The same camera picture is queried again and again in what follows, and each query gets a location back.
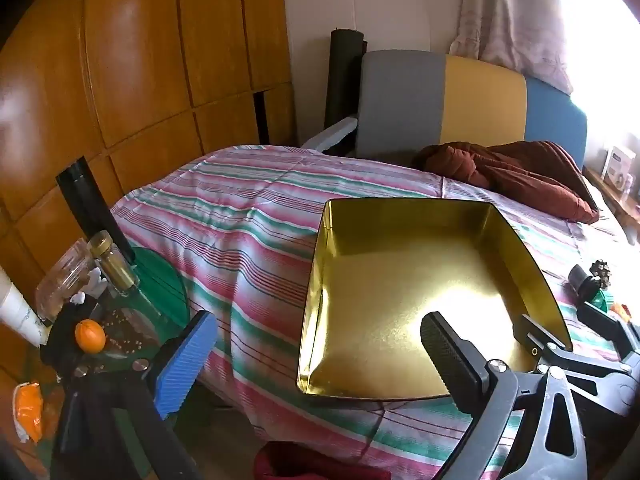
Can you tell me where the white small figurine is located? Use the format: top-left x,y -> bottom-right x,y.
70,267 -> 108,307

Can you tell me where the black rolled mat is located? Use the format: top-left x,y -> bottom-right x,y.
324,28 -> 367,131

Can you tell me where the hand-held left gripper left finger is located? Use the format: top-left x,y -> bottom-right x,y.
52,310 -> 218,480

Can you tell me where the glass jar with gold lid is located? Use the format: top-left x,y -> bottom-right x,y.
87,230 -> 140,297

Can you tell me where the brown duvet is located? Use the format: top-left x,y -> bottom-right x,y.
412,141 -> 601,225

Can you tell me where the striped bedsheet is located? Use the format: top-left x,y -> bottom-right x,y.
110,145 -> 640,480

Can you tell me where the white paper tube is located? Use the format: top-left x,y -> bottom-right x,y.
0,267 -> 48,348

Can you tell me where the white printed box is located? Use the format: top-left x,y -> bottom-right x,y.
602,146 -> 637,192

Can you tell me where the orange fruit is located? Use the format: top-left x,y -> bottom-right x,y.
74,319 -> 106,353

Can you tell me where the wooden wardrobe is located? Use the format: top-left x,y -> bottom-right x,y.
0,0 -> 296,391

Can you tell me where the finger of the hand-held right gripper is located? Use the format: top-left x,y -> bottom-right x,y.
576,304 -> 640,361
512,314 -> 640,416

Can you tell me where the gold metal tin box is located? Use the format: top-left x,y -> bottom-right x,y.
296,197 -> 574,402

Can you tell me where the white foam piece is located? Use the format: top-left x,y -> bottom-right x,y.
300,116 -> 358,152

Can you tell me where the pink patterned curtain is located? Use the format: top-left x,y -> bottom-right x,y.
447,0 -> 596,96

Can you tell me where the grey yellow blue headboard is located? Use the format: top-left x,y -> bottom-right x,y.
356,50 -> 588,171

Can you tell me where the green glass round table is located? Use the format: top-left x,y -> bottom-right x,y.
95,246 -> 190,361

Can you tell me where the red cloth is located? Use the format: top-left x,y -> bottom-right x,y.
254,442 -> 393,480

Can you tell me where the black cylinder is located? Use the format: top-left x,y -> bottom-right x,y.
55,157 -> 135,266

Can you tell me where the clear glass jar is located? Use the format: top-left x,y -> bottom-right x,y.
34,240 -> 98,323

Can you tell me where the window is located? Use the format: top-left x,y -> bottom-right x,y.
550,0 -> 640,161

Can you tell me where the orange plastic bag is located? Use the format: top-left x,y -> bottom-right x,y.
12,381 -> 46,443

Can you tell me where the spiky brown ball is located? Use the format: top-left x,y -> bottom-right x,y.
590,260 -> 614,291

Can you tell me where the black cloth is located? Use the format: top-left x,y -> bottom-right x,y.
40,300 -> 103,386

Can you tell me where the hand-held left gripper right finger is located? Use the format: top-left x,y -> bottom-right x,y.
420,311 -> 588,480

